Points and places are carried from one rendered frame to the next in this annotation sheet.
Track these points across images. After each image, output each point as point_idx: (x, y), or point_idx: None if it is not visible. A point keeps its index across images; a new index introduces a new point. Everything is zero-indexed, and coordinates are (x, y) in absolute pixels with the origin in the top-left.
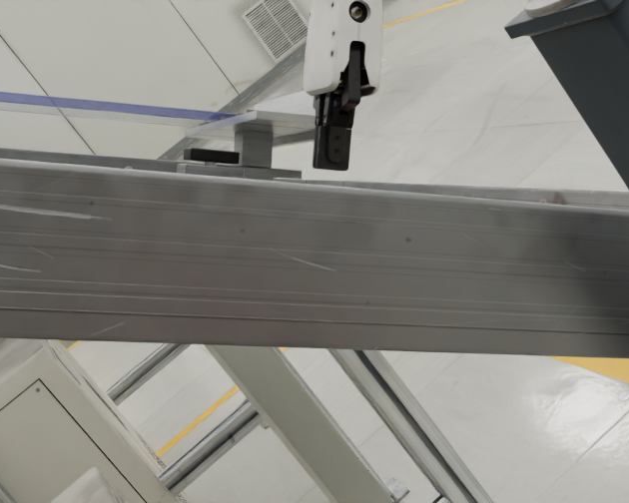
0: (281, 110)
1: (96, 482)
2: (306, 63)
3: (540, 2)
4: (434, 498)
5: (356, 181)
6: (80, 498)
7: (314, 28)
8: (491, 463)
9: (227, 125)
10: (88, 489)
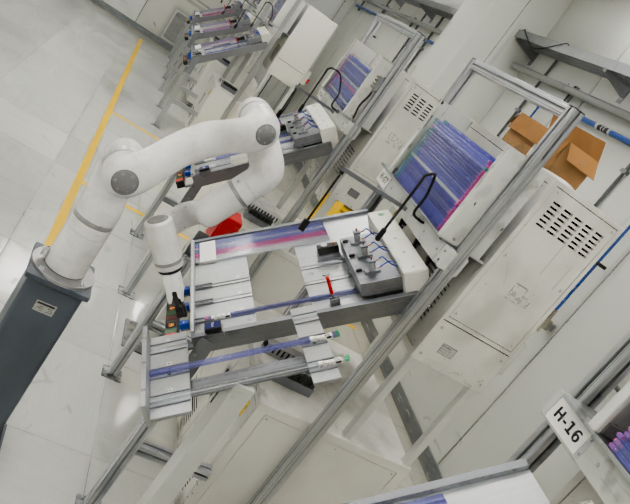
0: (147, 378)
1: (261, 392)
2: (182, 292)
3: (90, 281)
4: (143, 444)
5: (193, 291)
6: (266, 393)
7: (181, 278)
8: None
9: (188, 358)
10: (264, 393)
